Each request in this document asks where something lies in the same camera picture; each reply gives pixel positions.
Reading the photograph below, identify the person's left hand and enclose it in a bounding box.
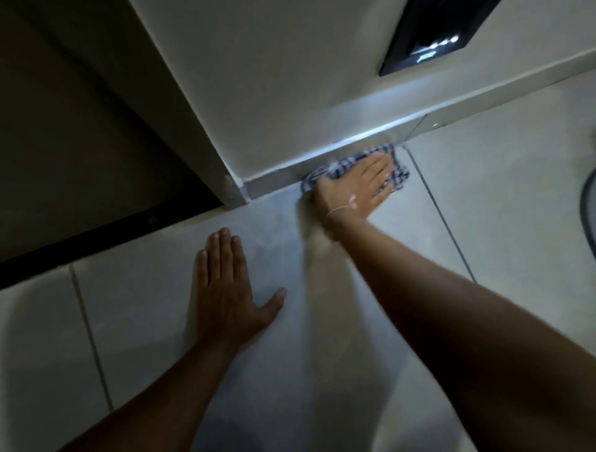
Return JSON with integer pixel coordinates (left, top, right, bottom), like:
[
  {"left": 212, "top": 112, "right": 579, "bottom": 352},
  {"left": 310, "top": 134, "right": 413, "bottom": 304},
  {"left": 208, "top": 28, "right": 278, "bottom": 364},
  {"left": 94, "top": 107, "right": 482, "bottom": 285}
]
[{"left": 194, "top": 228, "right": 287, "bottom": 351}]

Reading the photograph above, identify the person's left forearm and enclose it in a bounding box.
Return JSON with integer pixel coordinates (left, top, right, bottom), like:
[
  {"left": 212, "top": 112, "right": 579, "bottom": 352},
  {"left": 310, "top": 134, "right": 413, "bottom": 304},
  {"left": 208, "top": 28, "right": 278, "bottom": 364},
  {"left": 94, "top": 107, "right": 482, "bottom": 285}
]
[{"left": 58, "top": 336, "right": 243, "bottom": 452}]

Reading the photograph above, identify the blue checkered cleaning cloth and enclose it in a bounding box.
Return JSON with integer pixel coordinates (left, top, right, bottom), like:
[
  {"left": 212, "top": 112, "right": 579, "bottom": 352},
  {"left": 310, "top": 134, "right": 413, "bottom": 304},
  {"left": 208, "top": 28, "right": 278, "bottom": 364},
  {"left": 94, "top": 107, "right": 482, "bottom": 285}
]
[{"left": 301, "top": 144, "right": 411, "bottom": 196}]

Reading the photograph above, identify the grey skirting board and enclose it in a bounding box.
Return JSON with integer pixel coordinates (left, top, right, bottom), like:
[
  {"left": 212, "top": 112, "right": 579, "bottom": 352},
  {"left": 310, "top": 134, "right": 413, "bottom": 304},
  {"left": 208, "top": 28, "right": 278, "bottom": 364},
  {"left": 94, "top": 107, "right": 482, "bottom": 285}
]
[{"left": 242, "top": 48, "right": 596, "bottom": 202}]

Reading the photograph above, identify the dark wooden door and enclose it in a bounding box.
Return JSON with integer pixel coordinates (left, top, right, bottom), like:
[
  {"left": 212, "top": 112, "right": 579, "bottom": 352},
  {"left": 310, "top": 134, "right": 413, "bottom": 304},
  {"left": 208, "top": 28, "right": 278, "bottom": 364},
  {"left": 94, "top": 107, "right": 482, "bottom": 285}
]
[{"left": 0, "top": 0, "right": 223, "bottom": 290}]

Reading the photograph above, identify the dark curved cable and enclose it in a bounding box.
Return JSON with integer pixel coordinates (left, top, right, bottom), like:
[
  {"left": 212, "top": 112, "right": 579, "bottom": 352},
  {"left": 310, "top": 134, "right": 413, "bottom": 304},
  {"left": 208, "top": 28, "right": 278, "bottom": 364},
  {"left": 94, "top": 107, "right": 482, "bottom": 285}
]
[{"left": 580, "top": 168, "right": 596, "bottom": 260}]

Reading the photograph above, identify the thin wrist bracelet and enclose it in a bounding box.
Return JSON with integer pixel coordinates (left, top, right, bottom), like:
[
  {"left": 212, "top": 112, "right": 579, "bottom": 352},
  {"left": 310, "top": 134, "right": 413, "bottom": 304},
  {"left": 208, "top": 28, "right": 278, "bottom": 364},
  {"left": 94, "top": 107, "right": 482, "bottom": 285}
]
[{"left": 324, "top": 195, "right": 358, "bottom": 222}]

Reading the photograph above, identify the black framed wall panel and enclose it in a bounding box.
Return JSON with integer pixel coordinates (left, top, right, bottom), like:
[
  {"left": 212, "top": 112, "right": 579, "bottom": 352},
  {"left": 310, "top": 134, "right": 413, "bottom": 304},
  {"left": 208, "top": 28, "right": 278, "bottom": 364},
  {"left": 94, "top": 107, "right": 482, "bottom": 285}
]
[{"left": 378, "top": 0, "right": 502, "bottom": 77}]

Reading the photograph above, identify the person's right hand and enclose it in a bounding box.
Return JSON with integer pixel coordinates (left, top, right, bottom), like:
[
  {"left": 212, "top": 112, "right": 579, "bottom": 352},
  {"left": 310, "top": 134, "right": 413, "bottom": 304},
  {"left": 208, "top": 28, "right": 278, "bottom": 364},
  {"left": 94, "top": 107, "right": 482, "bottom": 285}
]
[{"left": 313, "top": 152, "right": 395, "bottom": 224}]

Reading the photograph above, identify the person's right forearm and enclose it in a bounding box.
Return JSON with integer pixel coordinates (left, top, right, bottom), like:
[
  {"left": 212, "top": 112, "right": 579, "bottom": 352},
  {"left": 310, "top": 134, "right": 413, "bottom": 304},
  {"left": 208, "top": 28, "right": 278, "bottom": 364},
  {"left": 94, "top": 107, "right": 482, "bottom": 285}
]
[{"left": 324, "top": 215, "right": 596, "bottom": 452}]

